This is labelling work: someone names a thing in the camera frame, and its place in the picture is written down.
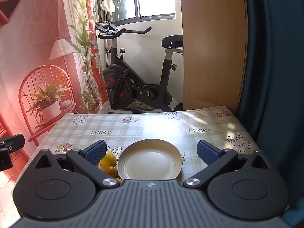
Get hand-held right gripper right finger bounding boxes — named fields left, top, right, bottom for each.
left=182, top=140, right=270, bottom=188

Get green-tinged orange tangerine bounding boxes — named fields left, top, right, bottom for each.
left=104, top=166, right=118, bottom=178

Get brown sandals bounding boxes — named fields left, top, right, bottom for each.
left=129, top=101, right=156, bottom=112

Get checked bunny print tablecloth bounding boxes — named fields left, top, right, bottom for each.
left=27, top=106, right=260, bottom=186

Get cream round plate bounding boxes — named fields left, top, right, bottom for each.
left=117, top=139, right=183, bottom=180

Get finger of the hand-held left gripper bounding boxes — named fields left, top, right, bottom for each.
left=0, top=134, right=25, bottom=171

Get yellow lemon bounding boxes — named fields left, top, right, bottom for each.
left=98, top=150, right=117, bottom=168

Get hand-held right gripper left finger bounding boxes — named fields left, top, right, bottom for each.
left=34, top=140, right=120, bottom=188

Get wooden panel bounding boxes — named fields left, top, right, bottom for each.
left=178, top=0, right=247, bottom=114

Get black exercise bike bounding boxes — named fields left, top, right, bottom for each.
left=95, top=21, right=184, bottom=113

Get printed wall tapestry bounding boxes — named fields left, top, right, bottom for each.
left=0, top=0, right=112, bottom=221

